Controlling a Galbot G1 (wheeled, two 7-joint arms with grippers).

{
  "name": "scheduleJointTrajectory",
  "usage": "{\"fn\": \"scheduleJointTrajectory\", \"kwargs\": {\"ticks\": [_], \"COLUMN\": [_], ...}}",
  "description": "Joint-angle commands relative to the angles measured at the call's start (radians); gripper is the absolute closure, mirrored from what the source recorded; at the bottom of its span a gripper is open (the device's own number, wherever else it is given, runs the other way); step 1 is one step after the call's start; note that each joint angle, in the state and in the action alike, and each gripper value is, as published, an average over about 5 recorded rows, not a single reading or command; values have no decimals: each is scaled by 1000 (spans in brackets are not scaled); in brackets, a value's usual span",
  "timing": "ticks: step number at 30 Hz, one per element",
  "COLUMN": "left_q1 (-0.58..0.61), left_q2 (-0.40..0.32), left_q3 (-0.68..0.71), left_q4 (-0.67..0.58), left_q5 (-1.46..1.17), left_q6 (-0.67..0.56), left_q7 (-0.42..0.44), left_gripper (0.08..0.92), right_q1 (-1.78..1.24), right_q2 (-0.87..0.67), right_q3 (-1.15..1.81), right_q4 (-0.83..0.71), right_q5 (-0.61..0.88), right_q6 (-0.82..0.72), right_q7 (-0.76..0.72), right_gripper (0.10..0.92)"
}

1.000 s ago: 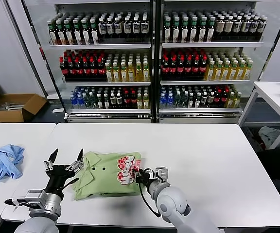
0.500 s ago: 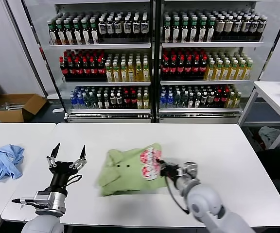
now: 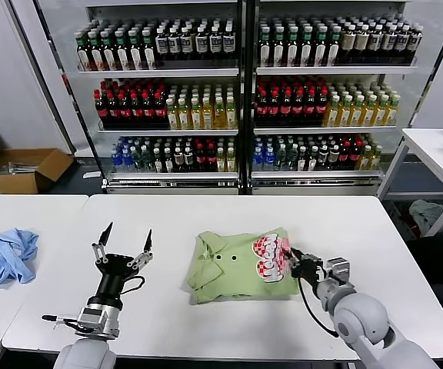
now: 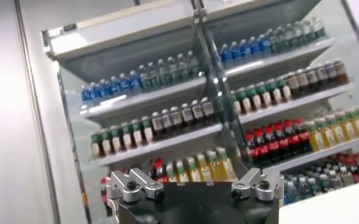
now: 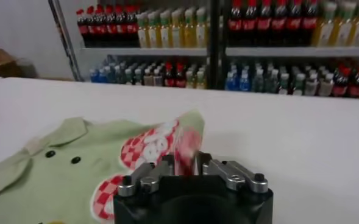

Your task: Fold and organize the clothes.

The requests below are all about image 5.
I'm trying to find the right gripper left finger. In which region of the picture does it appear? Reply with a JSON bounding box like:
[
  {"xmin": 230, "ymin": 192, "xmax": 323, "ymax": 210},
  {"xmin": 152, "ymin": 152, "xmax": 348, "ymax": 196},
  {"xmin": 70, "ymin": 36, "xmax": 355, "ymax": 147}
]
[{"xmin": 117, "ymin": 154, "xmax": 176, "ymax": 197}]

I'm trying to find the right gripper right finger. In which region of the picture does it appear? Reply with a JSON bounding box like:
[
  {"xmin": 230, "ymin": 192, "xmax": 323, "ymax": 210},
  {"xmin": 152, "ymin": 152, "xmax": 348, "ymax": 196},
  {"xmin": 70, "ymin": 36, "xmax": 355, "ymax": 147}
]
[{"xmin": 197, "ymin": 152, "xmax": 269, "ymax": 194}]

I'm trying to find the light green printed polo shirt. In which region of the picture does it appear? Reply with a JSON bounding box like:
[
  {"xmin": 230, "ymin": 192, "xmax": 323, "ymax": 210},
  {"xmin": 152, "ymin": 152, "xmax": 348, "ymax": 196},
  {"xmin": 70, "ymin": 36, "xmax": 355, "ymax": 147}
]
[{"xmin": 0, "ymin": 109, "xmax": 206, "ymax": 224}]

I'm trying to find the small blue water bottle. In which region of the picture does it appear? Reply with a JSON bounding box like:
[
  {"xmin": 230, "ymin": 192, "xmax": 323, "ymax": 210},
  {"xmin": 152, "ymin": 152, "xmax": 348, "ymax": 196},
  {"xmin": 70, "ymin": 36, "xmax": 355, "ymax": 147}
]
[
  {"xmin": 98, "ymin": 66, "xmax": 109, "ymax": 83},
  {"xmin": 224, "ymin": 71, "xmax": 238, "ymax": 91},
  {"xmin": 238, "ymin": 69, "xmax": 252, "ymax": 92},
  {"xmin": 89, "ymin": 68, "xmax": 100, "ymax": 83}
]

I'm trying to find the small clear green bottle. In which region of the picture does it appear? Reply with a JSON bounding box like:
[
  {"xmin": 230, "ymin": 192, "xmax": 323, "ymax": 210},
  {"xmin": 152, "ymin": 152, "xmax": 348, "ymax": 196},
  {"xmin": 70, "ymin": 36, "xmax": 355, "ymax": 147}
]
[
  {"xmin": 266, "ymin": 69, "xmax": 279, "ymax": 94},
  {"xmin": 107, "ymin": 65, "xmax": 119, "ymax": 85},
  {"xmin": 252, "ymin": 69, "xmax": 265, "ymax": 93}
]

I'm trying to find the small yellow juice bottle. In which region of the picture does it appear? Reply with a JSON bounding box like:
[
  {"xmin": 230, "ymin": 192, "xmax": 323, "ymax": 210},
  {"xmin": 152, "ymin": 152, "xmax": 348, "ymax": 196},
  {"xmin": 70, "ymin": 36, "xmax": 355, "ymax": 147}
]
[
  {"xmin": 185, "ymin": 70, "xmax": 197, "ymax": 89},
  {"xmin": 196, "ymin": 69, "xmax": 207, "ymax": 89}
]

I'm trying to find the drink bottle shelf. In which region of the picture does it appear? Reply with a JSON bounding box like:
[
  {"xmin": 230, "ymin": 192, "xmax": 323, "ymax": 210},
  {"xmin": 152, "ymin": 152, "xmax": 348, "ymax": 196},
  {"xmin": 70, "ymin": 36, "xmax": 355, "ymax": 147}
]
[{"xmin": 75, "ymin": 0, "xmax": 221, "ymax": 91}]

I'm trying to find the metal shelf with bottles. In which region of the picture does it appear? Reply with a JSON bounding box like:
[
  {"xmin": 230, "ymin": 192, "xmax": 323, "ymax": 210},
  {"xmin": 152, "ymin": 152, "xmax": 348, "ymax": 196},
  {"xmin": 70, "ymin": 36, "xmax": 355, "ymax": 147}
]
[{"xmin": 218, "ymin": 0, "xmax": 359, "ymax": 100}]

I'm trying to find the black-framed glass fridge door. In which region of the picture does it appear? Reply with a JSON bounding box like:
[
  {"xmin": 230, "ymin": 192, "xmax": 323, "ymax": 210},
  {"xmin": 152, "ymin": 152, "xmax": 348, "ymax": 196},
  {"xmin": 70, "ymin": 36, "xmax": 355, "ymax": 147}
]
[{"xmin": 47, "ymin": 0, "xmax": 85, "ymax": 83}]

